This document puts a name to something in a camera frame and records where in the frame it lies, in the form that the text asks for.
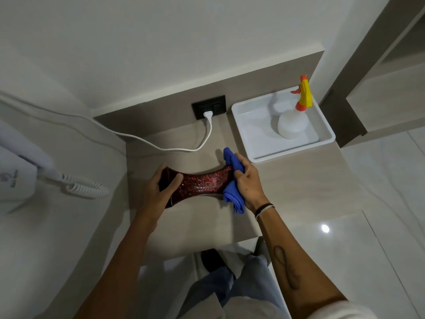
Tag person's right hand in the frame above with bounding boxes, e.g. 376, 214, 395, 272
232, 152, 271, 215

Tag person's left hand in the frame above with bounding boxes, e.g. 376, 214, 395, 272
134, 162, 184, 230

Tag blue cloth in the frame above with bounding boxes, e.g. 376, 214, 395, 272
221, 147, 247, 215

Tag dark red glitter vase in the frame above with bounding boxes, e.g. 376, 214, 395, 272
158, 165, 235, 209

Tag white spray bottle yellow trigger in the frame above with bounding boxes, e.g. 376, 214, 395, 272
277, 74, 314, 140

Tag person's right forearm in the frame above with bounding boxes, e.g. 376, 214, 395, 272
257, 208, 348, 319

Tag person's left forearm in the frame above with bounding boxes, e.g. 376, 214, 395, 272
74, 215, 161, 319

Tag black and white wristband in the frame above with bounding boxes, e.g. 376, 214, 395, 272
253, 202, 276, 221

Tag white plastic tray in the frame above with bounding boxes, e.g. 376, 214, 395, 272
231, 86, 336, 164

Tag dark left shoe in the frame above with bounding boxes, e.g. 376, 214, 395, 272
200, 248, 230, 273

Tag blue jeans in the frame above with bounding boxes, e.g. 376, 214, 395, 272
179, 255, 291, 318

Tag white shirt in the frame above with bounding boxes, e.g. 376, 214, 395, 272
178, 293, 380, 319

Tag grey wooden cabinet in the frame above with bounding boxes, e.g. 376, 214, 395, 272
320, 0, 425, 148

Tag white plug with cable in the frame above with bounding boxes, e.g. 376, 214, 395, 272
0, 90, 213, 153

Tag white coiled cord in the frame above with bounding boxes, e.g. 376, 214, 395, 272
59, 173, 111, 199

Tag black wall socket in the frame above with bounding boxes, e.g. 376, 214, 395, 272
191, 94, 228, 121

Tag white wall hair dryer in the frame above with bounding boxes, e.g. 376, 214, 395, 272
0, 118, 56, 204

